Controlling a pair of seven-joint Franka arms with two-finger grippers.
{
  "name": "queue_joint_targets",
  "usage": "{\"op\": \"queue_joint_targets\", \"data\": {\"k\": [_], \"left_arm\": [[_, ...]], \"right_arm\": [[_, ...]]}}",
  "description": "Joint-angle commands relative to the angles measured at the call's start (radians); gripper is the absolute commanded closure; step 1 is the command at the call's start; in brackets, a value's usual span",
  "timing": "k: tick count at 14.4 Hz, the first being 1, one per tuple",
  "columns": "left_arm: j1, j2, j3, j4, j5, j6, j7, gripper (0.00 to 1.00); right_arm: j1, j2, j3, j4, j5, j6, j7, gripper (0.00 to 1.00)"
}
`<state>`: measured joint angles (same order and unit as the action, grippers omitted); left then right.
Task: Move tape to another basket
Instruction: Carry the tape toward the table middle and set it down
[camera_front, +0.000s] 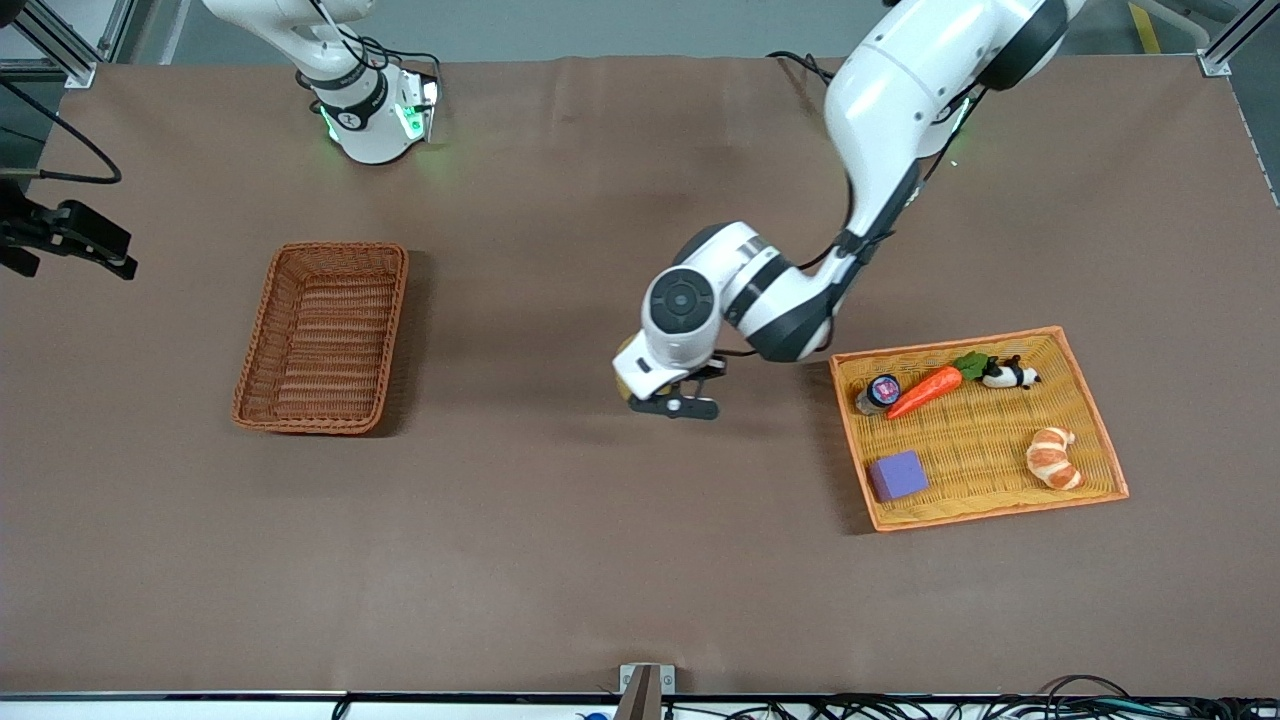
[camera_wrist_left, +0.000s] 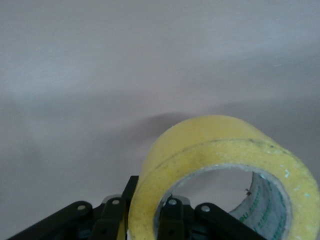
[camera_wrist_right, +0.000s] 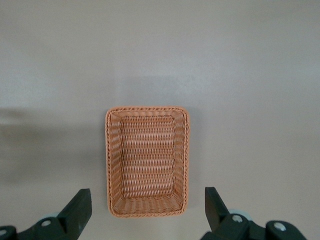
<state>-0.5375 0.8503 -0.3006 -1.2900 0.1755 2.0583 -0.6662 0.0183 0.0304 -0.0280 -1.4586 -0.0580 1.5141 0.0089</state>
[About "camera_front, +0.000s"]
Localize yellow wicker basket orange rim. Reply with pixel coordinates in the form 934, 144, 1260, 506
828, 326, 1131, 533

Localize black white panda figurine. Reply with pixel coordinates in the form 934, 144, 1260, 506
982, 355, 1042, 391

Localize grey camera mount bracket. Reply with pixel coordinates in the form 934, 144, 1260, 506
618, 663, 677, 720

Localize black arm base cable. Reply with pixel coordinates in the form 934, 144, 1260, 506
765, 50, 837, 87

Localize purple foam cube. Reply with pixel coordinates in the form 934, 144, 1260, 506
867, 450, 930, 503

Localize black cable bundle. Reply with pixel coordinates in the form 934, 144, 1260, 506
660, 675, 1280, 720

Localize black looped cable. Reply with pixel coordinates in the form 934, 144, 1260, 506
0, 78, 123, 187

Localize small jar colourful lid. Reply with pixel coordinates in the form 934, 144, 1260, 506
855, 374, 902, 416

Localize aluminium frame post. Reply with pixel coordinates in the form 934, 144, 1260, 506
0, 0, 101, 89
1195, 0, 1280, 79

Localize orange toy carrot green leaves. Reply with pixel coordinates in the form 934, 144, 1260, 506
886, 351, 993, 421

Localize brown wicker basket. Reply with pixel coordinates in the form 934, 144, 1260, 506
232, 242, 410, 436

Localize toy croissant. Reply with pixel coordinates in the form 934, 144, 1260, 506
1026, 427, 1084, 491

